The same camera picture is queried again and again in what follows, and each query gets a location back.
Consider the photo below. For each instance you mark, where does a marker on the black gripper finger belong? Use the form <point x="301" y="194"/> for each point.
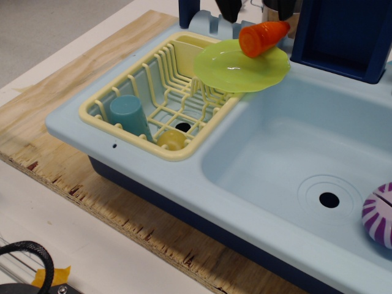
<point x="229" y="9"/>
<point x="286" y="8"/>

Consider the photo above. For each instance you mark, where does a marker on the orange toy carrot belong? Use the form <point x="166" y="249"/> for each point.
<point x="256" y="39"/>

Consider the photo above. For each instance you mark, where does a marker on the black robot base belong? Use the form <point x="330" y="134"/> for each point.
<point x="25" y="288"/>

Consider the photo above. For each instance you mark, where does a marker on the lime green plastic plate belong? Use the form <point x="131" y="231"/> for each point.
<point x="224" y="66"/>

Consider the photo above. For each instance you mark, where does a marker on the steel pot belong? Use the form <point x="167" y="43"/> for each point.
<point x="270" y="13"/>

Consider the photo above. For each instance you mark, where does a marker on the cream plastic dish rack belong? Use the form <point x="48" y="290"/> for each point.
<point x="170" y="93"/>

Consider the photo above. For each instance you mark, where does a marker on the yellow plastic cup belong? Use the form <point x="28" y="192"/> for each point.
<point x="172" y="140"/>

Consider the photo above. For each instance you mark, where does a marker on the teal plastic cup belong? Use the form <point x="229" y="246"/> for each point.
<point x="127" y="111"/>

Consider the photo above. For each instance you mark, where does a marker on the light blue toy sink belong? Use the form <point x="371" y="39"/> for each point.
<point x="282" y="177"/>

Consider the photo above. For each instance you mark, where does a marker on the purple striped toy ball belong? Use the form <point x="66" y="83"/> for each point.
<point x="376" y="215"/>

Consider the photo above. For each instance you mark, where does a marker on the plywood board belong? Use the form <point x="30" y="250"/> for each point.
<point x="113" y="241"/>

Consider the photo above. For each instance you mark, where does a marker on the yellow tape piece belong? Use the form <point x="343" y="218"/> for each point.
<point x="61" y="276"/>

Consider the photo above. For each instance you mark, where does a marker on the dark blue corner post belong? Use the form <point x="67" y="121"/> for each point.
<point x="187" y="9"/>

